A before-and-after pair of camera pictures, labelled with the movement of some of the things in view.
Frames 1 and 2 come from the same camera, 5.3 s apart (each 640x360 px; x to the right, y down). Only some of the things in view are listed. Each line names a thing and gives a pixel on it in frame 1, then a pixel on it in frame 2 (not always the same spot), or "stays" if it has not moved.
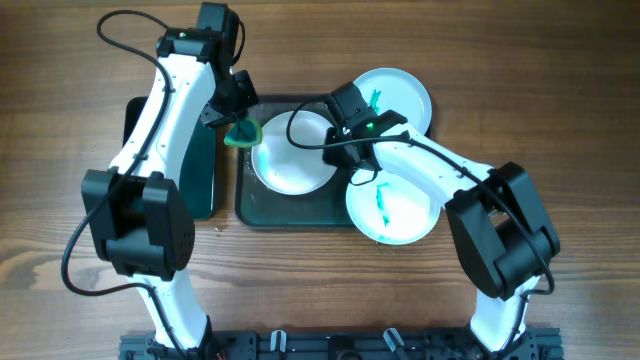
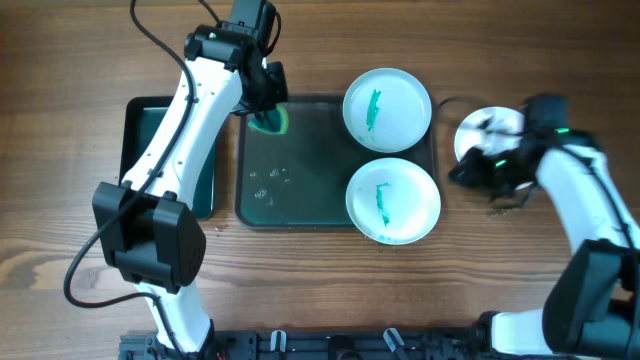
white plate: [285, 168] to [486, 126]
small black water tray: [196, 194] stays
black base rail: [346, 344] stays
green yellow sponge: [245, 132] to [276, 121]
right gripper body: [342, 153] to [480, 167]
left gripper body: [220, 113] to [270, 100]
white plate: [390, 89] stays
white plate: [392, 210] stays
